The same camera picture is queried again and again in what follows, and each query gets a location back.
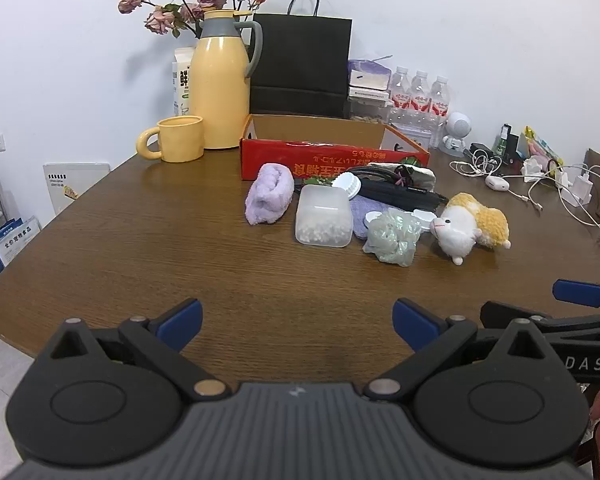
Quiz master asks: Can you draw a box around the clear plastic jar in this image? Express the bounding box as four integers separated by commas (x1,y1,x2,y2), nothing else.
347,99,388,123

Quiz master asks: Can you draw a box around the black paper bag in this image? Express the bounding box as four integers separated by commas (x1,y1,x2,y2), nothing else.
250,0,353,120

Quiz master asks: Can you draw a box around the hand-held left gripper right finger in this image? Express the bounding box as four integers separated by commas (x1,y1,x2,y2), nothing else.
364,298,548,401

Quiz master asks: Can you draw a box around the water bottle red label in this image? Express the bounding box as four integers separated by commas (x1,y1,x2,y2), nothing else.
430,76,452,128
410,70,432,126
389,66,412,123

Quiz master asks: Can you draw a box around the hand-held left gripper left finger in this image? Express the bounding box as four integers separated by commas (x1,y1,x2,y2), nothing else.
42,298,230,402

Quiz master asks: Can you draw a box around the coiled white cable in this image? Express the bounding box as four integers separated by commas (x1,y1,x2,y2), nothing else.
450,152,504,177

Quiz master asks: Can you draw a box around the crumpled white paper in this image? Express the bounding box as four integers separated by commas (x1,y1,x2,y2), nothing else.
522,157,547,182

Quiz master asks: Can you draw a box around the yellow mug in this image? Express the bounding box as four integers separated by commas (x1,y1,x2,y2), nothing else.
136,115,206,163

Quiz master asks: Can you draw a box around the red cardboard box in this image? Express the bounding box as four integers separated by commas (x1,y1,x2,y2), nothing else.
239,113,431,183

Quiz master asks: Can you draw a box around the dark blue pencil case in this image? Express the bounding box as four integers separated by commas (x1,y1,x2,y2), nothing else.
352,167,448,213

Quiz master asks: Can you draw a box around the yellow green snack packet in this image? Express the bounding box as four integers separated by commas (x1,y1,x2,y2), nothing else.
524,126,564,167

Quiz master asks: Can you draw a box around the white plug charger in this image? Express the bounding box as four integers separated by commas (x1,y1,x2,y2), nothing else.
560,170,594,207

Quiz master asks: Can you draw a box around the small white round case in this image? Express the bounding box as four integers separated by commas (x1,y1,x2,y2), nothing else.
412,208,439,233

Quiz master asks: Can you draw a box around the blue and white bag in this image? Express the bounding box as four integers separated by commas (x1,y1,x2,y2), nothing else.
0,216,42,277

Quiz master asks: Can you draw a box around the purple cloth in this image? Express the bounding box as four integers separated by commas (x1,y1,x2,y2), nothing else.
350,195,396,241

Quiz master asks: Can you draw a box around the white ribbed lid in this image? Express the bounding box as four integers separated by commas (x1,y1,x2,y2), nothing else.
331,172,363,203

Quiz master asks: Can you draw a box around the purple fuzzy towel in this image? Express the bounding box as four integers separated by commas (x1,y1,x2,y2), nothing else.
244,162,296,226

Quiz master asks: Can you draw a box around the long white cable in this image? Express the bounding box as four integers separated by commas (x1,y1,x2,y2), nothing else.
500,164,600,227

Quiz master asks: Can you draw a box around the white milk carton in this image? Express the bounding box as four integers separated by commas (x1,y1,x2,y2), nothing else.
172,46,197,117

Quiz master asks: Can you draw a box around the translucent plastic container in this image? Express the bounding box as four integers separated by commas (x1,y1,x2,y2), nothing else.
294,184,354,250

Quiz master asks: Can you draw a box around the yellow thermos jug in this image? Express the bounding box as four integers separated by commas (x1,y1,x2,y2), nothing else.
189,9,264,150

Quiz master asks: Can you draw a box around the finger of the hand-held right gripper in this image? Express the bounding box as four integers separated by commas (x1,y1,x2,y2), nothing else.
553,280,600,308
481,301,581,333

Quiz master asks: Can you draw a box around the purple tissue pack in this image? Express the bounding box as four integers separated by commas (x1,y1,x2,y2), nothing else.
347,55,393,88

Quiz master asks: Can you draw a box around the white and yellow plush toy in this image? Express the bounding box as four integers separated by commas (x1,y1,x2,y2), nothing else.
429,192,512,266

